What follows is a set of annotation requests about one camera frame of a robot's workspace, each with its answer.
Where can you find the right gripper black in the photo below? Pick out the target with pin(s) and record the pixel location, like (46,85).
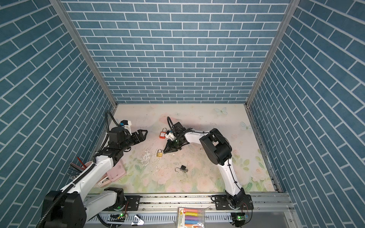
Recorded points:
(170,148)

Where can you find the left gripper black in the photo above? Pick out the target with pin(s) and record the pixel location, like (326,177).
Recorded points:
(141,138)

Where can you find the large brass padlock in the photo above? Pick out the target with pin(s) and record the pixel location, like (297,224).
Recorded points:
(159,153)

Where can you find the red padlock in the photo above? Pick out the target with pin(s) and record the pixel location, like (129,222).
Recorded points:
(163,133)

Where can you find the black padlock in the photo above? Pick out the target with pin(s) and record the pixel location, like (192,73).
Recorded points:
(182,169)

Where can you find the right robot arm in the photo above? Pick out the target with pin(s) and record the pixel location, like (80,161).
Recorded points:
(219,152)

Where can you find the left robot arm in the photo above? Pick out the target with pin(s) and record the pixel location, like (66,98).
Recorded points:
(70,207)

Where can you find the pink pencil case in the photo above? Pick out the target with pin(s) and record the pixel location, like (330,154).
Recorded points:
(113,175)

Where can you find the marker pack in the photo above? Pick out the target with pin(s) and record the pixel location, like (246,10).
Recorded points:
(190,218)

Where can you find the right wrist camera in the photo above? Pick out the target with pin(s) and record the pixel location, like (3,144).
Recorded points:
(169,135)

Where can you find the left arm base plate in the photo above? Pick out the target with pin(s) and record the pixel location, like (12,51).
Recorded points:
(127,203)

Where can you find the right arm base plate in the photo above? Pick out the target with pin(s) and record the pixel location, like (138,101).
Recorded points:
(227,202)

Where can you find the aluminium front rail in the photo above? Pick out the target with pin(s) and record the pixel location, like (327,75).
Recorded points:
(169,202)

